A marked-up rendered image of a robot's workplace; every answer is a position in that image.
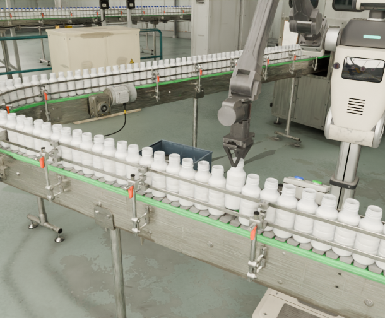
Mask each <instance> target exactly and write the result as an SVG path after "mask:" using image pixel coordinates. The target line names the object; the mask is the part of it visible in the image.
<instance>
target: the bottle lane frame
mask: <svg viewBox="0 0 385 318"><path fill-rule="evenodd" d="M0 157H1V158H2V159H3V165H5V166H7V167H8V168H5V169H4V171H5V175H6V178H5V179H4V178H2V177H1V182H3V183H5V184H7V185H10V186H13V187H15V188H17V189H20V190H23V191H25V192H28V193H30V194H33V195H35V196H38V197H41V198H43V199H46V200H48V199H47V195H48V192H47V190H46V189H45V187H46V185H47V184H46V179H45V172H44V168H41V166H40V162H39V161H35V160H34V159H31V158H28V157H25V156H22V155H18V154H16V153H12V152H11V151H6V150H2V149H0ZM48 169H49V177H50V184H51V185H52V186H54V185H56V184H57V183H59V180H58V175H59V176H61V178H62V183H60V184H59V185H61V186H62V187H63V192H61V193H60V194H59V195H57V196H56V198H55V200H53V203H56V204H58V205H61V206H64V207H65V208H68V209H71V210H73V211H76V212H78V213H81V214H83V215H86V216H89V217H91V218H94V219H95V217H94V210H93V208H94V207H95V206H96V205H98V206H101V207H103V208H107V209H109V210H110V211H111V212H112V214H113V219H114V227H116V228H119V229H121V230H124V231H126V232H129V233H131V234H133V232H132V229H133V222H132V221H131V219H132V217H133V211H132V199H130V198H129V193H128V190H126V191H125V190H124V189H121V187H114V186H113V184H112V185H108V184H106V183H105V182H99V181H98V180H93V179H91V178H88V177H84V175H78V174H77V173H72V172H70V171H67V170H64V169H61V168H58V167H54V166H52V165H48ZM59 185H57V186H55V187H54V190H53V192H54V195H55V194H57V193H59V192H60V189H59ZM170 204H171V203H170ZM170 204H166V203H163V202H162V201H157V200H154V199H153V198H148V197H145V195H143V196H142V195H139V194H137V193H136V207H137V217H140V216H142V215H143V214H145V209H144V205H145V206H148V211H149V213H148V214H146V215H145V216H148V217H149V224H147V225H146V226H145V227H143V228H142V229H141V233H140V234H139V235H138V236H139V237H141V238H144V239H147V240H149V241H152V242H154V243H156V244H159V245H162V246H164V247H167V248H169V249H172V250H174V251H177V252H180V253H182V254H185V255H187V256H189V257H192V258H195V259H197V260H199V261H202V262H205V263H207V264H210V265H212V266H215V267H217V268H220V269H222V270H225V271H228V272H229V273H232V274H235V275H237V276H240V277H243V278H245V279H247V274H248V271H249V266H248V263H249V258H250V251H251V238H250V234H251V233H250V232H249V231H247V230H244V229H241V228H240V226H241V225H240V226H239V227H235V226H232V225H230V224H229V223H230V222H228V223H223V222H220V221H219V219H217V220H214V219H211V218H209V215H208V216H202V215H199V213H193V212H190V211H189V210H190V209H188V210H184V209H181V208H180V206H179V207H175V206H172V205H170ZM261 246H265V247H267V248H266V255H264V256H263V257H262V258H264V259H265V265H264V267H262V268H261V269H260V270H259V272H258V273H257V275H258V278H257V279H255V280H253V282H255V283H258V284H260V285H263V286H265V287H268V288H271V289H273V290H276V291H278V292H280V293H283V294H286V295H288V296H290V297H293V298H296V299H298V300H301V301H303V302H306V303H309V304H311V305H313V306H316V307H319V308H320V309H323V310H326V311H328V312H331V313H334V314H336V315H339V316H341V317H344V318H385V276H384V275H383V272H381V274H377V273H373V272H371V271H369V270H368V267H366V269H362V268H358V267H356V266H354V265H353V262H352V263H351V264H347V263H344V262H341V261H340V258H339V257H338V258H337V260H335V259H332V258H329V257H326V254H325V253H324V254H323V255H320V254H316V253H314V252H312V249H311V250H305V249H301V248H300V247H299V246H300V245H298V246H293V245H290V244H287V240H286V241H285V242H280V241H278V240H275V237H273V238H269V237H265V236H263V233H262V234H261V235H259V234H258V235H257V242H256V255H255V260H257V259H258V257H259V256H260V255H261V254H260V252H261Z"/></svg>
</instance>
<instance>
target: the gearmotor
mask: <svg viewBox="0 0 385 318"><path fill-rule="evenodd" d="M88 97H89V105H90V115H91V118H92V119H94V118H95V117H97V118H99V117H105V116H108V115H111V106H112V105H117V104H122V103H123V105H124V116H125V122H124V125H123V127H124V126H125V124H126V103H128V102H133V101H135V100H136V97H137V92H136V89H135V87H134V86H133V85H132V84H129V85H119V86H112V87H109V88H106V89H104V91H103V93H98V94H93V95H90V96H88ZM123 127H122V128H121V129H120V130H122V129H123ZM120 130H118V131H117V132H114V133H112V134H115V133H118V132H119V131H120ZM112 134H108V135H105V136H110V135H112Z"/></svg>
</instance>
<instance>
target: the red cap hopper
mask: <svg viewBox="0 0 385 318"><path fill-rule="evenodd" d="M6 7H7V8H8V10H9V11H10V8H11V2H10V0H6ZM0 11H1V5H0ZM10 31H11V36H12V37H15V36H16V33H15V29H14V28H12V29H10ZM12 43H13V50H14V54H15V61H16V67H14V66H13V65H12V64H11V63H10V60H9V53H8V46H7V42H6V40H4V45H5V49H6V56H7V60H8V67H9V71H12V70H14V71H20V70H21V65H20V58H19V53H18V46H17V41H16V40H12ZM0 62H1V63H2V64H4V66H0V68H5V63H4V59H3V61H2V60H0ZM3 72H6V71H3ZM0 73H2V72H0ZM18 77H19V78H20V79H21V83H23V77H22V73H18Z"/></svg>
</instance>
